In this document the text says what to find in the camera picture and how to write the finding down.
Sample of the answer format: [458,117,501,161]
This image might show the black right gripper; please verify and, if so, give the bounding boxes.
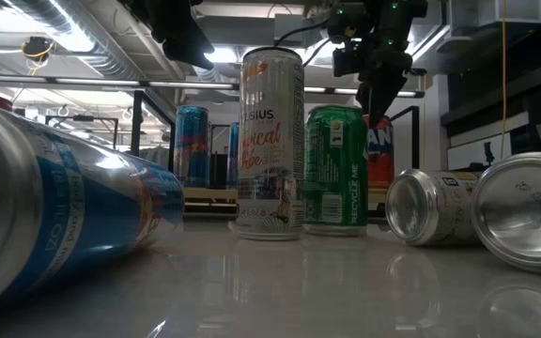
[345,27,412,127]

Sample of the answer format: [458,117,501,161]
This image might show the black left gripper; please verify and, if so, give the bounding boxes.
[131,0,215,71]

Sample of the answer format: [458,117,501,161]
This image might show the green soda can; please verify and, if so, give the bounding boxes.
[301,104,370,238]

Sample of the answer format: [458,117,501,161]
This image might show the blue silver Red Bull can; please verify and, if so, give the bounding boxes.
[173,105,211,189]
[0,99,186,316]
[225,121,241,190]

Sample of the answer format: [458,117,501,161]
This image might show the white Celsius tropical print can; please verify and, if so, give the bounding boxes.
[235,46,306,242]
[384,168,483,248]

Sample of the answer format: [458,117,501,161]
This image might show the white Celsius can yellow band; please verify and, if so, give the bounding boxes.
[470,152,541,276]

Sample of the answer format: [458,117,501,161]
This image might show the fluorescent ceiling light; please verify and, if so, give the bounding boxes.
[203,45,241,65]

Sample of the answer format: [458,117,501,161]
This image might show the long ceiling light bar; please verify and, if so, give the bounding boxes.
[0,73,241,91]
[303,85,425,99]

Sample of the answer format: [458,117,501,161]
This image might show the grey ceiling box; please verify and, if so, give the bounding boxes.
[272,12,307,47]

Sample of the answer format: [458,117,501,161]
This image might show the black background cabinet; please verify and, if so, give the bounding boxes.
[209,152,229,190]

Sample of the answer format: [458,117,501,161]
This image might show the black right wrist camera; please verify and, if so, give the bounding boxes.
[331,46,363,79]

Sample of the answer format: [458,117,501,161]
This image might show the black metal frame post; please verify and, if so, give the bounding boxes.
[389,105,422,171]
[129,88,178,176]

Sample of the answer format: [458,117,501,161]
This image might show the wide silver ventilation duct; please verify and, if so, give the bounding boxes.
[0,0,147,81]

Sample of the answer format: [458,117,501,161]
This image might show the thin black background frame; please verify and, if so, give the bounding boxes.
[44,114,120,151]

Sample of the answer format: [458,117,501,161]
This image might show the yellow hanging cable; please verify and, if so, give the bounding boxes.
[499,0,508,160]

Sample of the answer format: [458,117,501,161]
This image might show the yellow cable coil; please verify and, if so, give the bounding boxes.
[20,36,55,76]

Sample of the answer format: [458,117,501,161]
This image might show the white wall-mounted unit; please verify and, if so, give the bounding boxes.
[437,0,541,54]

